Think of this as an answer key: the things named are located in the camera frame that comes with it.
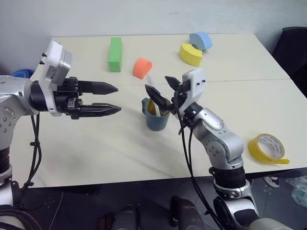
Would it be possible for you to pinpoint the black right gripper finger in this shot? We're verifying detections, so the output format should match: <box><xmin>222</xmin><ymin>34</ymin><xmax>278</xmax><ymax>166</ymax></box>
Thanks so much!
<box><xmin>144</xmin><ymin>83</ymin><xmax>172</xmax><ymax>115</ymax></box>
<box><xmin>164</xmin><ymin>76</ymin><xmax>184</xmax><ymax>92</ymax></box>

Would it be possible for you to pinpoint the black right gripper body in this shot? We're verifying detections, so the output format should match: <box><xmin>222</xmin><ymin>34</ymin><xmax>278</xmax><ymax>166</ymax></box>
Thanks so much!
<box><xmin>170</xmin><ymin>80</ymin><xmax>192</xmax><ymax>114</ymax></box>

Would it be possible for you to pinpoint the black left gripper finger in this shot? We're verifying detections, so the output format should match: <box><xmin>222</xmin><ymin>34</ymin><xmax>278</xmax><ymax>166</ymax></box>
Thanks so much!
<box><xmin>80</xmin><ymin>103</ymin><xmax>122</xmax><ymax>118</ymax></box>
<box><xmin>78</xmin><ymin>80</ymin><xmax>119</xmax><ymax>96</ymax></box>

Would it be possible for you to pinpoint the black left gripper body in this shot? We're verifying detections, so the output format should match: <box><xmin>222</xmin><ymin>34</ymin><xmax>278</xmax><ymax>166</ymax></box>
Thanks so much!
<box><xmin>54</xmin><ymin>76</ymin><xmax>83</xmax><ymax>120</ymax></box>

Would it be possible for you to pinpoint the blue mug with yellow inside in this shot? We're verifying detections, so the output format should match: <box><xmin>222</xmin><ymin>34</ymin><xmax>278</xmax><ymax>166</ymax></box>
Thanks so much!
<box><xmin>141</xmin><ymin>97</ymin><xmax>172</xmax><ymax>132</ymax></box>

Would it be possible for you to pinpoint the yellow arched foam block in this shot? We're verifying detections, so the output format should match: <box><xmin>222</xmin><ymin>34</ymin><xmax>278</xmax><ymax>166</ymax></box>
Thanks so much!
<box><xmin>179</xmin><ymin>43</ymin><xmax>203</xmax><ymax>67</ymax></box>

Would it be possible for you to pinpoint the orange half-round foam block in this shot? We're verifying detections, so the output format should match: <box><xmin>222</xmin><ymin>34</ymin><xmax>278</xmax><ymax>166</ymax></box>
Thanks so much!
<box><xmin>132</xmin><ymin>58</ymin><xmax>153</xmax><ymax>80</ymax></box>

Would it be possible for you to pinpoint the green rectangular foam block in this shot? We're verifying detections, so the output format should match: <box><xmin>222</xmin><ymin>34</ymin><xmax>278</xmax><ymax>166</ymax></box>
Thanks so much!
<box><xmin>107</xmin><ymin>37</ymin><xmax>124</xmax><ymax>73</ymax></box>

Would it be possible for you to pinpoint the blue half-round foam block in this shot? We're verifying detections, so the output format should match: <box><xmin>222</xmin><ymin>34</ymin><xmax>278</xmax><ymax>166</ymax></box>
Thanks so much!
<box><xmin>189</xmin><ymin>32</ymin><xmax>213</xmax><ymax>52</ymax></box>

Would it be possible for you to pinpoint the blue tape roll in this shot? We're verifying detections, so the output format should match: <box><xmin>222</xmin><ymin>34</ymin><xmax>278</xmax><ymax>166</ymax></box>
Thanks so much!
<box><xmin>11</xmin><ymin>69</ymin><xmax>35</xmax><ymax>79</ymax></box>

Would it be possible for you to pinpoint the yellow tape roll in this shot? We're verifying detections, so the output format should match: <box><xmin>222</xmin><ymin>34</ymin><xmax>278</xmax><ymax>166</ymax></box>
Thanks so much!
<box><xmin>247</xmin><ymin>133</ymin><xmax>291</xmax><ymax>166</ymax></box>

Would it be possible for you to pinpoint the black chair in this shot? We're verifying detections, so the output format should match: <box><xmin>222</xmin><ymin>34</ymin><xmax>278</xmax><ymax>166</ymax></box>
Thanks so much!
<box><xmin>272</xmin><ymin>26</ymin><xmax>307</xmax><ymax>98</ymax></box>

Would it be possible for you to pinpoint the white and black shoe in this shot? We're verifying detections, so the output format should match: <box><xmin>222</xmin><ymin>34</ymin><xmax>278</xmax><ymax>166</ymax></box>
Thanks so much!
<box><xmin>263</xmin><ymin>175</ymin><xmax>281</xmax><ymax>188</ymax></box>

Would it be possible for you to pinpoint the clear plastic bag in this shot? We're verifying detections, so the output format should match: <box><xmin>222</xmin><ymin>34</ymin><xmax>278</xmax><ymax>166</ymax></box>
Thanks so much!
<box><xmin>286</xmin><ymin>176</ymin><xmax>307</xmax><ymax>206</ymax></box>

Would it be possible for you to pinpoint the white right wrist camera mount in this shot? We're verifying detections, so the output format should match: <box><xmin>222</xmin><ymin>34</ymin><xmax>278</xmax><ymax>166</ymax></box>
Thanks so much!
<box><xmin>177</xmin><ymin>68</ymin><xmax>208</xmax><ymax>118</ymax></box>

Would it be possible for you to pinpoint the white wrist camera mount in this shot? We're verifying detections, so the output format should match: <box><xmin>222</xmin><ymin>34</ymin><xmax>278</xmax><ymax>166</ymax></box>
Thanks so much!
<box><xmin>39</xmin><ymin>40</ymin><xmax>73</xmax><ymax>117</ymax></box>
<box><xmin>177</xmin><ymin>68</ymin><xmax>208</xmax><ymax>118</ymax></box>

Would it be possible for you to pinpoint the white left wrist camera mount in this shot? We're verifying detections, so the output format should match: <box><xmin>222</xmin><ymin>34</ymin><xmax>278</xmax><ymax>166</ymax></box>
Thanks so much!
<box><xmin>39</xmin><ymin>40</ymin><xmax>73</xmax><ymax>117</ymax></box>

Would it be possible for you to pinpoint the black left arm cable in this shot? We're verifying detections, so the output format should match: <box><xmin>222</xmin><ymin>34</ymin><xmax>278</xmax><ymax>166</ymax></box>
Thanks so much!
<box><xmin>21</xmin><ymin>113</ymin><xmax>43</xmax><ymax>196</ymax></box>

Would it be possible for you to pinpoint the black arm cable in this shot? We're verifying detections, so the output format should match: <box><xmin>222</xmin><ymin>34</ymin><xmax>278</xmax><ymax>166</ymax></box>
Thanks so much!
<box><xmin>21</xmin><ymin>113</ymin><xmax>43</xmax><ymax>196</ymax></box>
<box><xmin>173</xmin><ymin>90</ymin><xmax>223</xmax><ymax>230</ymax></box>

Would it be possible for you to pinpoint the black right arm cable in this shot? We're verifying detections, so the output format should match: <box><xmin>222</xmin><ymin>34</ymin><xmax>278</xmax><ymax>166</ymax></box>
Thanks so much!
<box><xmin>173</xmin><ymin>90</ymin><xmax>223</xmax><ymax>230</ymax></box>

